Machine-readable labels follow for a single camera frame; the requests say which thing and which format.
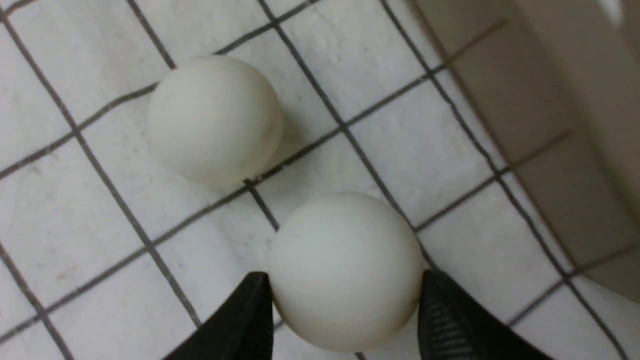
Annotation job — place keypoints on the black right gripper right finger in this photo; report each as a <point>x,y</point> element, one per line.
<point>453,326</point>

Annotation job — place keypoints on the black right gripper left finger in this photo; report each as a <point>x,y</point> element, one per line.
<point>241,329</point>

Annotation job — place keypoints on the ping-pong ball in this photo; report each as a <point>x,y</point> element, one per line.
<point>215,120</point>
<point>346,272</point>

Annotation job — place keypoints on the white black-grid tablecloth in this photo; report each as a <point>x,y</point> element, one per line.
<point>108,255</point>

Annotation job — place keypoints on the olive plastic bin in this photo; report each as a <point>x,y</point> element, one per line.
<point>556,85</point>

